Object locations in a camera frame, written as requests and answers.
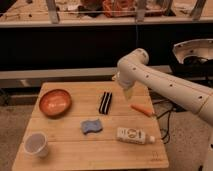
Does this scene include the black cables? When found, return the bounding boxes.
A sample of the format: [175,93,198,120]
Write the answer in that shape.
[155,99,178,145]

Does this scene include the orange ceramic bowl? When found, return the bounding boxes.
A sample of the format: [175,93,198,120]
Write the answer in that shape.
[39,89,72,117]

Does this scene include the orange basket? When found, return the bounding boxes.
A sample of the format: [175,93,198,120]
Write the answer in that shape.
[102,0,135,17]

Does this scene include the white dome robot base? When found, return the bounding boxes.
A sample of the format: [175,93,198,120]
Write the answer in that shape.
[172,38,213,64]

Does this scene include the blue sponge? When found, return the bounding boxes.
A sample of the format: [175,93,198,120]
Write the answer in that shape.
[81,119,103,134]

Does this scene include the white plastic bottle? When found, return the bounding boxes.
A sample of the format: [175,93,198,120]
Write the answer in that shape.
[116,127,156,144]

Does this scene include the black striped eraser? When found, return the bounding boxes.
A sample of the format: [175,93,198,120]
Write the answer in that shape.
[99,92,112,115]

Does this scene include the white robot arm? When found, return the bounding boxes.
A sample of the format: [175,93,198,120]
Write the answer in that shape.
[115,48,213,171]

